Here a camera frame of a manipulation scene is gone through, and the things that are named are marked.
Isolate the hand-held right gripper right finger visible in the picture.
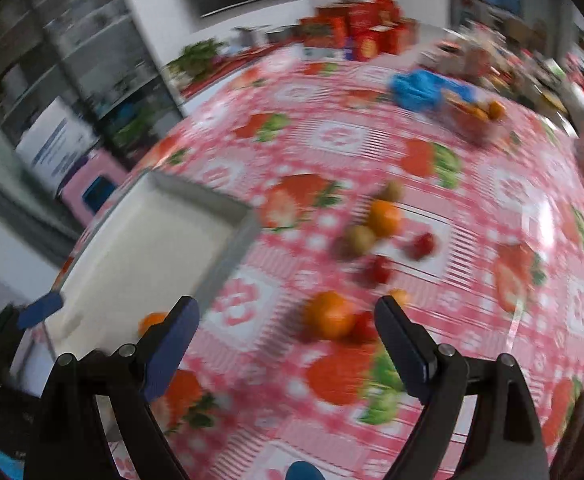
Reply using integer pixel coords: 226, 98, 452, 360
374, 296, 550, 480

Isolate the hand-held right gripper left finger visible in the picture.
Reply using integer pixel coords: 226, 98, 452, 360
24, 296, 201, 480

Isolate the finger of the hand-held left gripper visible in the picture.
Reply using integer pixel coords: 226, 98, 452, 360
14, 291, 66, 332

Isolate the red cherry tomato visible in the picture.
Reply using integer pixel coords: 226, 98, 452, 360
412, 232, 437, 260
364, 256, 393, 286
352, 311, 380, 343

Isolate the grey shallow box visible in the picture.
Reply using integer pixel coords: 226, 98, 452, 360
9, 169, 263, 401

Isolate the round brown-green fruit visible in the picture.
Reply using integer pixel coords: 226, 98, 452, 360
344, 225, 377, 257
379, 180, 405, 202

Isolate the pink stool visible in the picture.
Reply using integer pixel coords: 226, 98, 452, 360
59, 147, 130, 228

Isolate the white printed box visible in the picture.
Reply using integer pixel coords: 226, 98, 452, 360
16, 97, 97, 186

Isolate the strawberry print tablecloth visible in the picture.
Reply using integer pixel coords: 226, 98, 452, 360
54, 45, 584, 480

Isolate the clear glass bowl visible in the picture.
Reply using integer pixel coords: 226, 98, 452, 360
434, 87, 510, 148

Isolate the glass door cabinet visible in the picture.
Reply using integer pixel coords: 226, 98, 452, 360
0, 0, 183, 171

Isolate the blue plastic bag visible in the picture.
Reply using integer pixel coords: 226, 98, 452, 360
391, 71, 478, 111

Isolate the green potted plant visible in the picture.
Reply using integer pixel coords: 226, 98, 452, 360
167, 40, 227, 81

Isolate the stack of red gift boxes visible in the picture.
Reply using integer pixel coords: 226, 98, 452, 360
297, 0, 420, 63

